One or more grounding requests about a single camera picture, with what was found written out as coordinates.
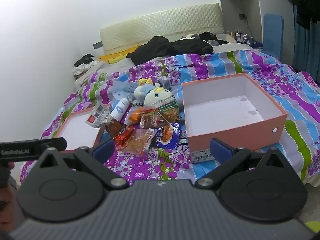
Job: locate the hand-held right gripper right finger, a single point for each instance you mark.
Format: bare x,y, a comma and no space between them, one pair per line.
220,151

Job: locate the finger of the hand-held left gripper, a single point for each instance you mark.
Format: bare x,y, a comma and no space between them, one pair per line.
56,143

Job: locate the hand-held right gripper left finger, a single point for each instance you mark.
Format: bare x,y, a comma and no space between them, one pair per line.
103,148

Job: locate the red orange snack packet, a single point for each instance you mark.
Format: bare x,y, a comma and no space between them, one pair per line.
123,137

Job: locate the dark brown snack packet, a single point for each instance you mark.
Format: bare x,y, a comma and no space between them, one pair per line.
114,127

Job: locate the clear packet with white label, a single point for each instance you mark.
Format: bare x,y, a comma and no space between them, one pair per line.
97,116

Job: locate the clear packet of orange crumbs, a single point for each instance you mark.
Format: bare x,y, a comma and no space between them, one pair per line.
140,141

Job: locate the pink cardboard box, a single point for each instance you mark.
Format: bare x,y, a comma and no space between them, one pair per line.
225,110

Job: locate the blue snack packet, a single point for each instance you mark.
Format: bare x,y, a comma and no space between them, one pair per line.
168,136

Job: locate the clear packet of brown sticks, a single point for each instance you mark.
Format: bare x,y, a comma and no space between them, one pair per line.
152,121

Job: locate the person's left hand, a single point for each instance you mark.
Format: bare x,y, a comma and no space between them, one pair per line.
6,202

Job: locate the pink box lid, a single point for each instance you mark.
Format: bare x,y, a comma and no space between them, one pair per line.
77,130

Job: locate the white bottle with blue print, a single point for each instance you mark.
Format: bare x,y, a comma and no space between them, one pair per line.
119,109

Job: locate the green label peanut packet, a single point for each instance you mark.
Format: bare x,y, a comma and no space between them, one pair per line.
171,112

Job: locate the white blue plush toy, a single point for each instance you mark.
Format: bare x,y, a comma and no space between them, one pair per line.
156,96

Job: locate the pile of dark and white clothes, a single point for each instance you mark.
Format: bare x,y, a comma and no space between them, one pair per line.
83,63

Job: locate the yellow pillow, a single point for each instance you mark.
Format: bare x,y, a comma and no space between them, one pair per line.
112,56

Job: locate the black clothing on bed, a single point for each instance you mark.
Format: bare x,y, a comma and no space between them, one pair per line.
170,47

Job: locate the group of small bottles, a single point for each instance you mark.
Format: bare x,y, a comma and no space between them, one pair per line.
240,36

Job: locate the cream quilted headboard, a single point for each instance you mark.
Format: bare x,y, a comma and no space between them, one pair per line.
155,27

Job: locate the blue curtain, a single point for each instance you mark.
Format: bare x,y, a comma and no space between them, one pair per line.
303,47

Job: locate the white wardrobe unit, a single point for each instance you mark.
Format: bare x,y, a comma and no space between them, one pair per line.
247,2

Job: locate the hanging dark clothes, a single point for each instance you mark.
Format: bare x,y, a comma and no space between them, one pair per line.
306,2

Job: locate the grey wall switch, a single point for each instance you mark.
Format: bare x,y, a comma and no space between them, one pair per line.
98,45

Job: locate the wall power outlet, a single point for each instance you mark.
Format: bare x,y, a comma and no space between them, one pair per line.
242,16

